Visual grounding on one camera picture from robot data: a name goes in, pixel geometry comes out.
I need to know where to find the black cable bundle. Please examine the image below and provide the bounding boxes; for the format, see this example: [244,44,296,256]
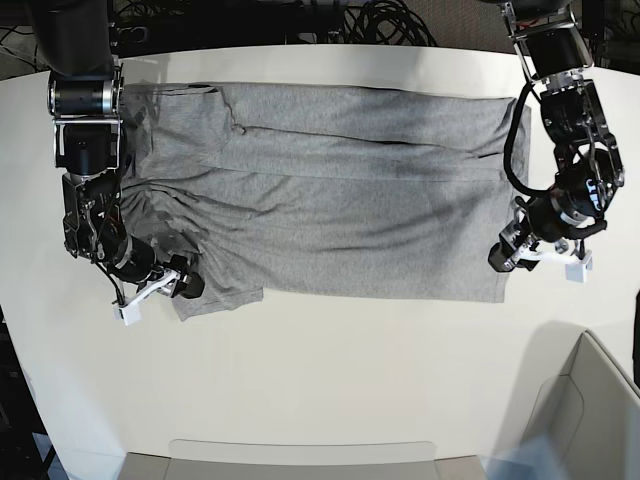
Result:
[324,0,441,49]

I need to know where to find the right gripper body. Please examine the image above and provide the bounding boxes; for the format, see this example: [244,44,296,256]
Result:
[103,234,166,285]

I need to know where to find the black power strip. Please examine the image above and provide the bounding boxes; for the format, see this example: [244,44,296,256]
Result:
[109,25,149,46]

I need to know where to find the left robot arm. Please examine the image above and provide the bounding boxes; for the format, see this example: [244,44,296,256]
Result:
[488,1,625,278]

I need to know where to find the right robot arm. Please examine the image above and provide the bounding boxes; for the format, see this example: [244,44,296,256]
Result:
[26,1,204,299]

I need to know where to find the grey T-shirt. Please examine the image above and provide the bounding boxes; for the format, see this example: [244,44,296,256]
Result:
[122,82,516,320]

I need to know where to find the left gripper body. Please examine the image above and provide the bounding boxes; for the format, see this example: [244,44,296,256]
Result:
[509,194,608,250]

